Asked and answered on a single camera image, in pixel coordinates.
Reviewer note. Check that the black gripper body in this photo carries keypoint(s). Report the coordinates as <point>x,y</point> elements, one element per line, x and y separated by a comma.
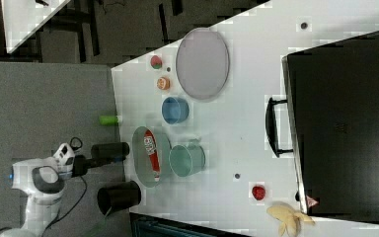
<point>80,166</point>

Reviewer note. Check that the red toy pepper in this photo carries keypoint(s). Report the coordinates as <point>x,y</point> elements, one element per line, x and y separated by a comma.
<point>258,192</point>

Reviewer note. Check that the black cylinder upper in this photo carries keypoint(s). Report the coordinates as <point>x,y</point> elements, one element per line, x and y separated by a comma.
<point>110,152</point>

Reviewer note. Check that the black cylinder lower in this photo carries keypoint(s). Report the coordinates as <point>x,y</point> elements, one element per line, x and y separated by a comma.
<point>119,197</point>

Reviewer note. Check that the green toy lime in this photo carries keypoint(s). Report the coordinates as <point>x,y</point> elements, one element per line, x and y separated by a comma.
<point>108,120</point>

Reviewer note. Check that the green oval strainer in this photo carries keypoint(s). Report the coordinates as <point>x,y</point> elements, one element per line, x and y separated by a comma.
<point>161,146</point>

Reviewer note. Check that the lilac round plate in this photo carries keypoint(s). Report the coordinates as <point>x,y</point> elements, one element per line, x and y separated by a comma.
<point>202,64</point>

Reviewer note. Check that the toy strawberry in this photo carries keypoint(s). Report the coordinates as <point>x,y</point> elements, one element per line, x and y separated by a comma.
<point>156,62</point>

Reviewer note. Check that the toy peeled banana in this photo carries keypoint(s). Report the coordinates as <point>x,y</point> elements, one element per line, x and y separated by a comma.
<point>289,219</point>

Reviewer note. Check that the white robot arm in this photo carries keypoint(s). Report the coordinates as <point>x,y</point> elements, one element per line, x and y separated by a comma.
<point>43,181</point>

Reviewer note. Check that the red plush ketchup bottle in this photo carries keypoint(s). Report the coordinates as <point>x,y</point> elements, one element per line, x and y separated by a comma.
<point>151,150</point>

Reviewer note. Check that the black toaster oven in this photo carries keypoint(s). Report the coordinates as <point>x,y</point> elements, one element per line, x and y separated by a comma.
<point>332,97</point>

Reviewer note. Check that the toy orange slice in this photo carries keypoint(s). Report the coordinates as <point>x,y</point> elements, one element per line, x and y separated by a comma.
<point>163,83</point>

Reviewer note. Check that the black cylinder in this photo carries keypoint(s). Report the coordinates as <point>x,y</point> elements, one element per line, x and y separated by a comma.
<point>119,197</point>
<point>110,152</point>

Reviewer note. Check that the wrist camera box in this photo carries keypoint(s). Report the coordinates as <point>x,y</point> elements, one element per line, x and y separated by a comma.
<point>63,154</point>

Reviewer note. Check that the green cup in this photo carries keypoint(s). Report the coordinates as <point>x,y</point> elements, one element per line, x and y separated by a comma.
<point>187,160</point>

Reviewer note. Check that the blue cup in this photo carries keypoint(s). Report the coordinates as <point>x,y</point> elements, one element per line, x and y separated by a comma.
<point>175,110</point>

